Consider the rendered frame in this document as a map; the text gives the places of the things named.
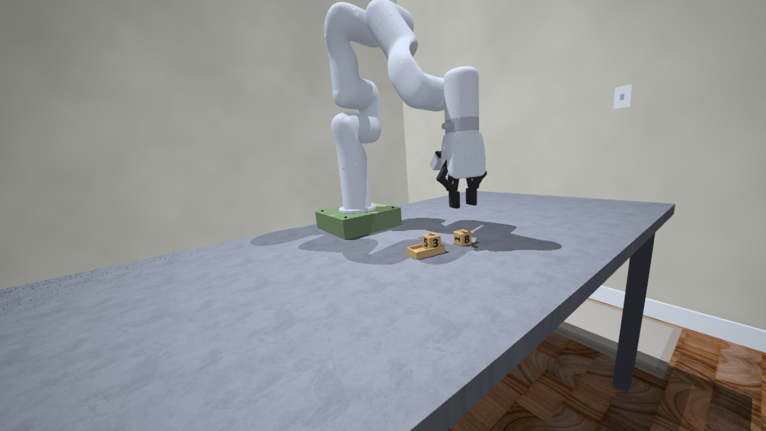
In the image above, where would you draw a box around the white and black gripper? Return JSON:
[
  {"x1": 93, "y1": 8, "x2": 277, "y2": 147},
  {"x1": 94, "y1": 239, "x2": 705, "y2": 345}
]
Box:
[{"x1": 436, "y1": 130, "x2": 487, "y2": 209}]

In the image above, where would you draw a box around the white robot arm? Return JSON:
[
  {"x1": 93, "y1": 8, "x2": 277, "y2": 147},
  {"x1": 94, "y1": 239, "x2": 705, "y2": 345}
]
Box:
[{"x1": 324, "y1": 0, "x2": 479, "y2": 214}]

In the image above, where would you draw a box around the tan wooden tray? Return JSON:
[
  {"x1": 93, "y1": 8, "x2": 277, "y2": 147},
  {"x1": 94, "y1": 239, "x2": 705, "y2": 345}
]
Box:
[{"x1": 406, "y1": 244, "x2": 445, "y2": 260}]

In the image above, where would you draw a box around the tan wooden number cube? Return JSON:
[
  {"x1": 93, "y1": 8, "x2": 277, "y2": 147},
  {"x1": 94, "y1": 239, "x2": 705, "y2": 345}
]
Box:
[
  {"x1": 422, "y1": 232, "x2": 441, "y2": 249},
  {"x1": 454, "y1": 229, "x2": 472, "y2": 246}
]

